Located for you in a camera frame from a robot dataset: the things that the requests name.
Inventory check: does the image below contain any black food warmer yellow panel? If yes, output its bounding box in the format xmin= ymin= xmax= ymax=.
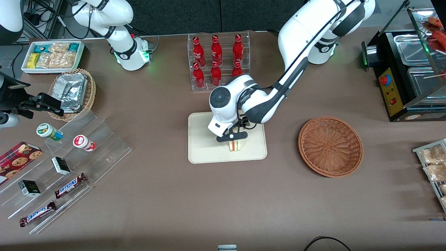
xmin=361 ymin=0 xmax=446 ymax=122

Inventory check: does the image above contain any black looped cable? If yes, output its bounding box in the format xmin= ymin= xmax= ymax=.
xmin=304 ymin=236 xmax=352 ymax=251

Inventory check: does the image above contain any green lid white cup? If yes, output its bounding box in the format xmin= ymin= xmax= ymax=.
xmin=37 ymin=123 xmax=64 ymax=141

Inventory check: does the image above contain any cream plastic tray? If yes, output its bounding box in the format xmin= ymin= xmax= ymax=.
xmin=188 ymin=112 xmax=268 ymax=164

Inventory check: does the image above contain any Snickers chocolate bar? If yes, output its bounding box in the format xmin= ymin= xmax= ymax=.
xmin=19 ymin=201 xmax=57 ymax=227
xmin=54 ymin=173 xmax=87 ymax=199

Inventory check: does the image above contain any steel warmer pan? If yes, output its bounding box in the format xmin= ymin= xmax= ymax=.
xmin=408 ymin=66 xmax=446 ymax=101
xmin=394 ymin=34 xmax=436 ymax=66

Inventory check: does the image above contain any silver foil packet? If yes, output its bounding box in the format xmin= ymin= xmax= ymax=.
xmin=54 ymin=73 xmax=88 ymax=113

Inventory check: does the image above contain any small deep wicker basket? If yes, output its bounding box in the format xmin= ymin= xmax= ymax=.
xmin=48 ymin=68 xmax=97 ymax=122

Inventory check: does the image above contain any small black box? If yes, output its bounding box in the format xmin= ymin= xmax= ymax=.
xmin=52 ymin=157 xmax=71 ymax=175
xmin=18 ymin=180 xmax=41 ymax=197

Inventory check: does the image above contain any red tartan cookie box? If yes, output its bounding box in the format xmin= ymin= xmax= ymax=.
xmin=0 ymin=141 xmax=43 ymax=185

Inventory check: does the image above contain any clear acrylic bottle rack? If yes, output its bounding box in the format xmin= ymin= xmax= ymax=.
xmin=187 ymin=31 xmax=251 ymax=92

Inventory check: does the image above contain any white snack container box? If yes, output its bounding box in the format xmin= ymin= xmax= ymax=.
xmin=21 ymin=41 xmax=85 ymax=75

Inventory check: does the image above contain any round brown wicker basket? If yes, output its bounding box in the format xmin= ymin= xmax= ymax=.
xmin=298 ymin=116 xmax=363 ymax=178

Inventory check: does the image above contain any aluminium frame with cables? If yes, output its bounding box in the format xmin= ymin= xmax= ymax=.
xmin=21 ymin=0 xmax=75 ymax=40

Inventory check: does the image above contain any red lid white cup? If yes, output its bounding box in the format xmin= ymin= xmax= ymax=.
xmin=73 ymin=135 xmax=96 ymax=152

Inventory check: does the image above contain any grey wire snack rack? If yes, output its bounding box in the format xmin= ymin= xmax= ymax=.
xmin=413 ymin=139 xmax=446 ymax=213

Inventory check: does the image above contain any clear acrylic stepped display stand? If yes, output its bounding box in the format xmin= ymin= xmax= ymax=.
xmin=0 ymin=111 xmax=132 ymax=235

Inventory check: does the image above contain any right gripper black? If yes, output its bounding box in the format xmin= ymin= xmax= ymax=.
xmin=0 ymin=71 xmax=65 ymax=117

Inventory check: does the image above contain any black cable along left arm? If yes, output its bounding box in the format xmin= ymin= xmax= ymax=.
xmin=237 ymin=0 xmax=361 ymax=121

